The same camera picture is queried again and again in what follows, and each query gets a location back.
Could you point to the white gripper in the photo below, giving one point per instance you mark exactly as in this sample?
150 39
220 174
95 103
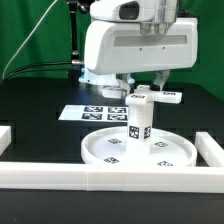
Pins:
121 48

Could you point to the white cross table base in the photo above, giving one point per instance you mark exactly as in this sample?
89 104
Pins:
143 95

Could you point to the white round table top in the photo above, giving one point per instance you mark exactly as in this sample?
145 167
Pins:
108 147

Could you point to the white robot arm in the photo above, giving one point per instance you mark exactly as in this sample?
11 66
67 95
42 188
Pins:
154 17

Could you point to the white marker tag sheet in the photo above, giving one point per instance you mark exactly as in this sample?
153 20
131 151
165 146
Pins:
94 113

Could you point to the white right fence bar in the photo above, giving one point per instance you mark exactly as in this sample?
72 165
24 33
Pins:
210 150

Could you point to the white fence bar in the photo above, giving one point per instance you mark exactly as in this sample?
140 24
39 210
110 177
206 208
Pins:
210 150
18 175
5 138

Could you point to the white left fence bar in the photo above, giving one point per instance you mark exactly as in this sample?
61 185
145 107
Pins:
5 138

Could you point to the white front fence bar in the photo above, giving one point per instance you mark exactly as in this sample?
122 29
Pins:
18 175

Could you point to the black camera stand pole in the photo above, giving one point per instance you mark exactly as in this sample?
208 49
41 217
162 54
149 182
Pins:
82 6

